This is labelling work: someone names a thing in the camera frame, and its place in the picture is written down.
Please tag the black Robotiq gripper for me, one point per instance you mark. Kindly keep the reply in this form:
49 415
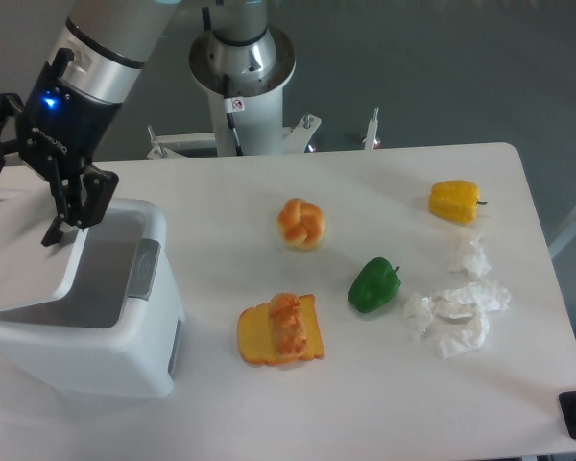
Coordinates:
58 132

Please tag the white trash can lid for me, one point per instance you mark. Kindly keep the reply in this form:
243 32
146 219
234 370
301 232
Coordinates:
31 273

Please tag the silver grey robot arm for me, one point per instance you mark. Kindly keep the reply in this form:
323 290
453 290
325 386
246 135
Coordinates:
99 55

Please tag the white plastic trash can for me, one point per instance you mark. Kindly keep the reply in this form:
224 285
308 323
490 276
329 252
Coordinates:
116 332

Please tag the knotted bread roll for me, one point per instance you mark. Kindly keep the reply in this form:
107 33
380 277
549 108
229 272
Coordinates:
301 224

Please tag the toast bread slice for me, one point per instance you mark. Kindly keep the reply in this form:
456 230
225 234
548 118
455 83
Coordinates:
255 341

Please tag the long croissant bread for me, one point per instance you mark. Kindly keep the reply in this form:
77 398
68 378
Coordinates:
287 325

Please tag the green bell pepper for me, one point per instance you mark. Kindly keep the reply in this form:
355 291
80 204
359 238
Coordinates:
376 285

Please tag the crumpled white tissue small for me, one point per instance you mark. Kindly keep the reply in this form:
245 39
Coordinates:
419 310

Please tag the yellow bell pepper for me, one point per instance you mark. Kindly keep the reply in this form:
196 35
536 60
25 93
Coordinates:
456 201

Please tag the crumpled white tissue large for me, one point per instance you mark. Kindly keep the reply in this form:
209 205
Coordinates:
464 315

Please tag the crumpled white tissue upper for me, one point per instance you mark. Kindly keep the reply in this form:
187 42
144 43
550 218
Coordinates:
469 258

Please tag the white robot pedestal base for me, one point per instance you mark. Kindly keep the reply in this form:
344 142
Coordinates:
244 88

